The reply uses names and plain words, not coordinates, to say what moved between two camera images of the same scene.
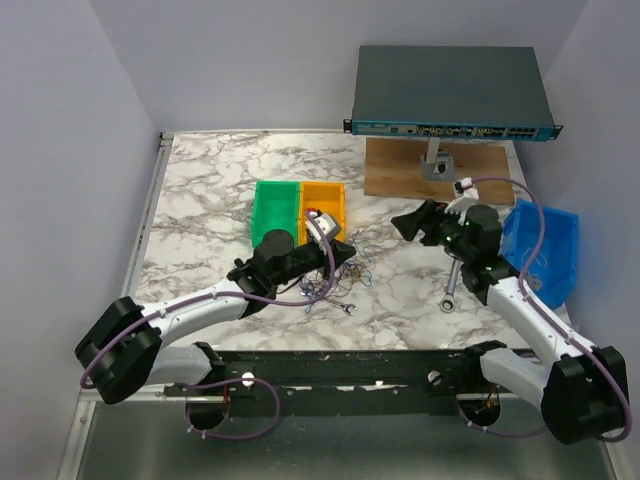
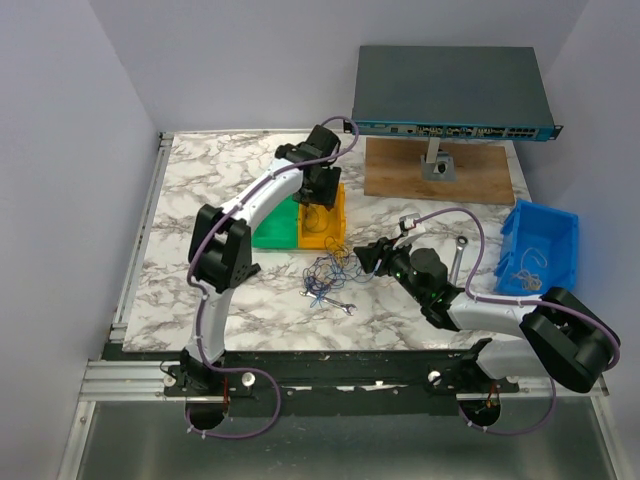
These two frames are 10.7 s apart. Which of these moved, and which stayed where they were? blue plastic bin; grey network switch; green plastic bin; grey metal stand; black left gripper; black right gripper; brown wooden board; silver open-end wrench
Moved: black right gripper; black left gripper
Stayed: silver open-end wrench; green plastic bin; blue plastic bin; brown wooden board; grey network switch; grey metal stand
